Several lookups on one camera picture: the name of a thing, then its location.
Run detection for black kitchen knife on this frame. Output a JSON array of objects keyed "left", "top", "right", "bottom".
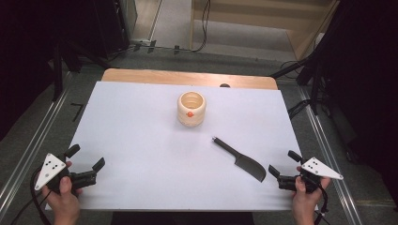
[{"left": 211, "top": 136, "right": 268, "bottom": 184}]

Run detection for light wooden shelf unit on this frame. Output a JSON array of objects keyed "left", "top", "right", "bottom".
[{"left": 189, "top": 0, "right": 341, "bottom": 61}]

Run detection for right hand-held gripper black cable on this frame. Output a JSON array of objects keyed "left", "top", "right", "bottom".
[{"left": 314, "top": 183, "right": 331, "bottom": 225}]

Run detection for person's right hand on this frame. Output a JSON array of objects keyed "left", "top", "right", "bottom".
[{"left": 291, "top": 166, "right": 331, "bottom": 219}]

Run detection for left hand-held gripper black cable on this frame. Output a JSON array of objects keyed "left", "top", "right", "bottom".
[{"left": 10, "top": 168, "right": 54, "bottom": 225}]

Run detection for white paper mat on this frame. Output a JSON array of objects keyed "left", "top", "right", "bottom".
[{"left": 45, "top": 81, "right": 319, "bottom": 212}]

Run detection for black hanging cable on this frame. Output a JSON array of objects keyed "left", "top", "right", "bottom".
[{"left": 191, "top": 0, "right": 211, "bottom": 53}]

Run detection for black metal stand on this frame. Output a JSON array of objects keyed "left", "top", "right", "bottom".
[
  {"left": 269, "top": 46, "right": 334, "bottom": 116},
  {"left": 50, "top": 36, "right": 112, "bottom": 103}
]

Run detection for cream utensil holder orange dot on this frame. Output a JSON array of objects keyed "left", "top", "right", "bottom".
[{"left": 176, "top": 90, "right": 207, "bottom": 128}]

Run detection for grey cabinet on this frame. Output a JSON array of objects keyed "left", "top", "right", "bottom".
[{"left": 117, "top": 0, "right": 139, "bottom": 43}]

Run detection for power strip with plugs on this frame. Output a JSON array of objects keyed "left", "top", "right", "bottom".
[{"left": 129, "top": 37, "right": 182, "bottom": 55}]

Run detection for hand-held gripper black cable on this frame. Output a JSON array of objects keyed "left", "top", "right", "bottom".
[
  {"left": 314, "top": 183, "right": 331, "bottom": 225},
  {"left": 10, "top": 168, "right": 54, "bottom": 225}
]

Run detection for metal floor rail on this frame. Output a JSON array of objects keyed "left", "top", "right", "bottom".
[
  {"left": 296, "top": 84, "right": 364, "bottom": 225},
  {"left": 0, "top": 70, "right": 75, "bottom": 217}
]

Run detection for black floor cables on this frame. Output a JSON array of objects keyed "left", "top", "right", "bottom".
[{"left": 285, "top": 98, "right": 314, "bottom": 121}]

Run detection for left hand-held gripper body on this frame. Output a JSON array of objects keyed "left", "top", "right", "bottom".
[{"left": 34, "top": 153, "right": 98, "bottom": 192}]

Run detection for person's left hand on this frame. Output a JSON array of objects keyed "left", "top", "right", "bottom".
[{"left": 41, "top": 160, "right": 84, "bottom": 221}]

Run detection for wooden table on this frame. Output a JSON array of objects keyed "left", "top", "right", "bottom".
[{"left": 100, "top": 67, "right": 279, "bottom": 91}]

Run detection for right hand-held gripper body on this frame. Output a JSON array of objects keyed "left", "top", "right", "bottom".
[{"left": 277, "top": 157, "right": 344, "bottom": 194}]

